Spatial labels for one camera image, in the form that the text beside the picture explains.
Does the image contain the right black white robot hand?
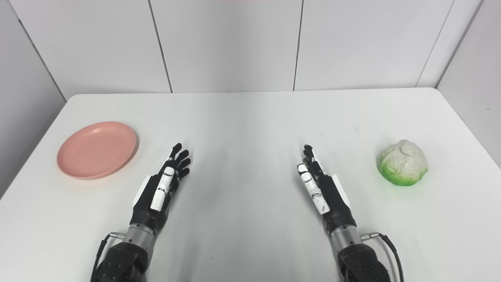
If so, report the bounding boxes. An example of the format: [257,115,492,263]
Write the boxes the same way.
[297,145,357,234]

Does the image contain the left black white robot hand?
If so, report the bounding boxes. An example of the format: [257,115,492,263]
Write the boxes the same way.
[130,143,191,231]

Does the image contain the pink round plate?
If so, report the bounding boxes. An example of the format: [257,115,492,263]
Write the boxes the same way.
[57,121,139,180]

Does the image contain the green white cabbage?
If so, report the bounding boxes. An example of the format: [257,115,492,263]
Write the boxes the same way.
[377,139,429,186]

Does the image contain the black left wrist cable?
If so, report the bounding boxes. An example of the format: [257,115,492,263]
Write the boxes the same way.
[90,232,126,282]

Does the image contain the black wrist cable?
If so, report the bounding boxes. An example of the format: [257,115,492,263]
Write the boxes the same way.
[361,232,405,282]
[90,232,126,282]

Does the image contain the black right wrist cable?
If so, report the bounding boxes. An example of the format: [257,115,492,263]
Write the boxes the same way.
[361,232,405,282]

